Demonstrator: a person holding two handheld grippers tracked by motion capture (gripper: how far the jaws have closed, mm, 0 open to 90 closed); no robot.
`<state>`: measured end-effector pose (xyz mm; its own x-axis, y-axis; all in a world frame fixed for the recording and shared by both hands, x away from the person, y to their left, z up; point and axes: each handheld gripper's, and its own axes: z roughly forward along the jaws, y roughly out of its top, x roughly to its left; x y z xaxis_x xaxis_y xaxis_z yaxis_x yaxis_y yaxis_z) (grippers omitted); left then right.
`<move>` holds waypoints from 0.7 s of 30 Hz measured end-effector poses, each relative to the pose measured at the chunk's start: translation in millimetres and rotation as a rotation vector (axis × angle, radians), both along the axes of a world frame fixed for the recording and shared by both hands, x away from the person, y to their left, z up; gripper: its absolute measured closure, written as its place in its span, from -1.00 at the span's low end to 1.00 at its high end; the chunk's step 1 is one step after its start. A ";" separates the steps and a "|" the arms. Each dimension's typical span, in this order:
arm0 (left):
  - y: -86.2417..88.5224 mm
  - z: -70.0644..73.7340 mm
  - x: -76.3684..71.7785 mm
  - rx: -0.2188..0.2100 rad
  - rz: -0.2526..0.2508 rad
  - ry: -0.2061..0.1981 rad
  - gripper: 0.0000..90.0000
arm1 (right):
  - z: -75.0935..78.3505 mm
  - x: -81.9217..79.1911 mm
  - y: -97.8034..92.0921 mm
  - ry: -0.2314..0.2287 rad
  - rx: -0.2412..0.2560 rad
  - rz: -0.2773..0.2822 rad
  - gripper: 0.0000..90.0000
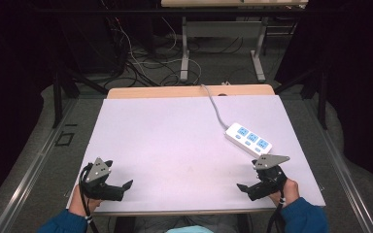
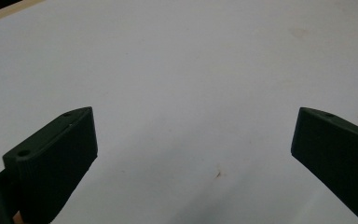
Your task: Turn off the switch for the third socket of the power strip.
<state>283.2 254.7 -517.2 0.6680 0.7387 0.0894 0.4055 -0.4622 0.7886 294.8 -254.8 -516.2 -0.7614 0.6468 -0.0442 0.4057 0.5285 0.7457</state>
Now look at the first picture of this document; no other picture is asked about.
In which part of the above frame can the tangle of floor cables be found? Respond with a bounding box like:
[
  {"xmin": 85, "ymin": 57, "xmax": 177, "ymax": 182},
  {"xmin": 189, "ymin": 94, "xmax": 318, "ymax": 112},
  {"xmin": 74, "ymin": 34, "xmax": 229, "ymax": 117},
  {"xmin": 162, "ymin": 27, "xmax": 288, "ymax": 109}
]
[{"xmin": 100, "ymin": 0, "xmax": 245, "ymax": 88}]

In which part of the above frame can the wooden table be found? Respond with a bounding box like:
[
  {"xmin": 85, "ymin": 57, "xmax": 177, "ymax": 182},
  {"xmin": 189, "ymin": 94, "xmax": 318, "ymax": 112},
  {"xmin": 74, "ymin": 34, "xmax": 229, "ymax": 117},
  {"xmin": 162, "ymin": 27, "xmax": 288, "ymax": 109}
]
[{"xmin": 106, "ymin": 83, "xmax": 276, "ymax": 100}]

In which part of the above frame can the grey power strip cable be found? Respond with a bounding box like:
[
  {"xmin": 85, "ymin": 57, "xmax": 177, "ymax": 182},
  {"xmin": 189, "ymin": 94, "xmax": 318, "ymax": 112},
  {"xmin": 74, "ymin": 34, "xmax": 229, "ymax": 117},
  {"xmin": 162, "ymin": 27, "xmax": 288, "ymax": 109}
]
[{"xmin": 200, "ymin": 83, "xmax": 231, "ymax": 131}]

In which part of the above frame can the person's left hand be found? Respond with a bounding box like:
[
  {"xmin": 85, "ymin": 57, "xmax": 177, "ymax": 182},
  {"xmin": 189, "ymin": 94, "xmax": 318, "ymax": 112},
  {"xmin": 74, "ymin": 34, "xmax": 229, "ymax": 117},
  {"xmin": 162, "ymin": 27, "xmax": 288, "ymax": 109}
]
[{"xmin": 68, "ymin": 183, "xmax": 104, "ymax": 217}]

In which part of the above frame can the light blue cloth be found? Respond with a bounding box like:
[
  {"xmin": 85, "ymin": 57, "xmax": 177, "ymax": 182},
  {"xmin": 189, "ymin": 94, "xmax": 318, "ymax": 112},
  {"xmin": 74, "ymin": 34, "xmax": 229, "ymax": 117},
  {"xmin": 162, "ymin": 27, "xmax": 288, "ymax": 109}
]
[{"xmin": 164, "ymin": 225, "xmax": 216, "ymax": 233}]

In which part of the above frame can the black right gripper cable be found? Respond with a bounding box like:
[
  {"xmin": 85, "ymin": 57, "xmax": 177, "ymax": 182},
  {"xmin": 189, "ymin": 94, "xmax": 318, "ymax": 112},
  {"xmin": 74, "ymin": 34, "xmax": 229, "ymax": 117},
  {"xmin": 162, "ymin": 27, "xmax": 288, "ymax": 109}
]
[{"xmin": 265, "ymin": 189, "xmax": 288, "ymax": 233}]

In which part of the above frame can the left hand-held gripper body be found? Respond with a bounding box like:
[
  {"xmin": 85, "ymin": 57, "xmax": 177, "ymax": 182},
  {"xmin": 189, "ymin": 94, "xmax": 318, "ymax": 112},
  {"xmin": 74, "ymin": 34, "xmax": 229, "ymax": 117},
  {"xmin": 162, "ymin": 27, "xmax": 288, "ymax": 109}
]
[{"xmin": 79, "ymin": 157, "xmax": 126, "ymax": 202}]

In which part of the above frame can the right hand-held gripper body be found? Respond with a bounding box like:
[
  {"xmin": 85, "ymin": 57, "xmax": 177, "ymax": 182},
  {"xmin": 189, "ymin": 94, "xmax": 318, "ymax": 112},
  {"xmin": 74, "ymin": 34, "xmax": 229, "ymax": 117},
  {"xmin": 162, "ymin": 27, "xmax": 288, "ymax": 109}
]
[{"xmin": 247, "ymin": 153, "xmax": 291, "ymax": 202}]

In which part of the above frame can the black horizontal bar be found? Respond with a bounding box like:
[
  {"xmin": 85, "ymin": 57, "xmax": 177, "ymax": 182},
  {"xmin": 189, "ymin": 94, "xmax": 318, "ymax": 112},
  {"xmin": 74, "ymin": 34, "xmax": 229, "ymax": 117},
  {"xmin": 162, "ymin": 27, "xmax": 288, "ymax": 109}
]
[{"xmin": 34, "ymin": 7, "xmax": 309, "ymax": 16}]

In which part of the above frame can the white power strip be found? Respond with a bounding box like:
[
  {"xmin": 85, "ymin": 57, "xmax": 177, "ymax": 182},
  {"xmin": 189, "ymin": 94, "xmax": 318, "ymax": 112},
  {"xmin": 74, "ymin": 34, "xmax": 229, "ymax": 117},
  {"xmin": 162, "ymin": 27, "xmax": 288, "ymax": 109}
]
[{"xmin": 224, "ymin": 122, "xmax": 273, "ymax": 159}]

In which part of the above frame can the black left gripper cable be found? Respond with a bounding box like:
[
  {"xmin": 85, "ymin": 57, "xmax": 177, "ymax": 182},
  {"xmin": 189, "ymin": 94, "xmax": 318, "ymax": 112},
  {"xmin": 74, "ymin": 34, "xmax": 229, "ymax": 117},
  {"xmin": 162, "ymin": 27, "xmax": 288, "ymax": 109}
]
[{"xmin": 78, "ymin": 163, "xmax": 101, "ymax": 233}]

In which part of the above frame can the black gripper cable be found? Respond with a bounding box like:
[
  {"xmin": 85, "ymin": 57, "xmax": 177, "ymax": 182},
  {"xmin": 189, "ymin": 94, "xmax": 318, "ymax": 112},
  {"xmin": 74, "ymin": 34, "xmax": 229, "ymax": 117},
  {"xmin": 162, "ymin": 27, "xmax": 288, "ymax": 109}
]
[
  {"xmin": 265, "ymin": 189, "xmax": 288, "ymax": 233},
  {"xmin": 78, "ymin": 163, "xmax": 101, "ymax": 233}
]

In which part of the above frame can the black metal stand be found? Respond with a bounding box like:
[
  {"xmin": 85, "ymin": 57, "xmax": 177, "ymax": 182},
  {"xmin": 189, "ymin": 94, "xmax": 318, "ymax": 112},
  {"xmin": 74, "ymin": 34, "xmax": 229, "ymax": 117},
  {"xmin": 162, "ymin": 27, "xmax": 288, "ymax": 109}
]
[
  {"xmin": 273, "ymin": 61, "xmax": 330, "ymax": 131},
  {"xmin": 51, "ymin": 61, "xmax": 109, "ymax": 129}
]

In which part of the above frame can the person's right hand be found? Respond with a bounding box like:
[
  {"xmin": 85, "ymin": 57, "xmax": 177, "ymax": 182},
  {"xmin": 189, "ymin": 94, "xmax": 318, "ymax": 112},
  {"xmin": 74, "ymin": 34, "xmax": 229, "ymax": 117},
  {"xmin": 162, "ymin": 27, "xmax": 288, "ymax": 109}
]
[{"xmin": 267, "ymin": 178, "xmax": 301, "ymax": 209}]

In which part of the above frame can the aluminium floor rail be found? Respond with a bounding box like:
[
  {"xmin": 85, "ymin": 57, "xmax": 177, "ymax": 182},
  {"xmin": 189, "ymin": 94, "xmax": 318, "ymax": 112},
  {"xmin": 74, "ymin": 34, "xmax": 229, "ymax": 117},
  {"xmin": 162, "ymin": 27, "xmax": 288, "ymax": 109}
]
[
  {"xmin": 0, "ymin": 98, "xmax": 80, "ymax": 233},
  {"xmin": 304, "ymin": 99, "xmax": 373, "ymax": 233}
]

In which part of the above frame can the desk with white legs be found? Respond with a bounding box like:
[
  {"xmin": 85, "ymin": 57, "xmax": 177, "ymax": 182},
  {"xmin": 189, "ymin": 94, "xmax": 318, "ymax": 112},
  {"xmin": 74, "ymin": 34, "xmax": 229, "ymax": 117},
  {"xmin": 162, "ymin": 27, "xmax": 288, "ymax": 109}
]
[{"xmin": 160, "ymin": 0, "xmax": 309, "ymax": 83}]

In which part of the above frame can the white table mat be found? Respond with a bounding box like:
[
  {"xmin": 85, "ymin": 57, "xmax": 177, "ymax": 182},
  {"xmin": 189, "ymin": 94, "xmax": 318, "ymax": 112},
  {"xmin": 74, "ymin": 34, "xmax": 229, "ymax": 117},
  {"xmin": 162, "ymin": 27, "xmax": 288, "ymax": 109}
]
[{"xmin": 65, "ymin": 94, "xmax": 326, "ymax": 211}]

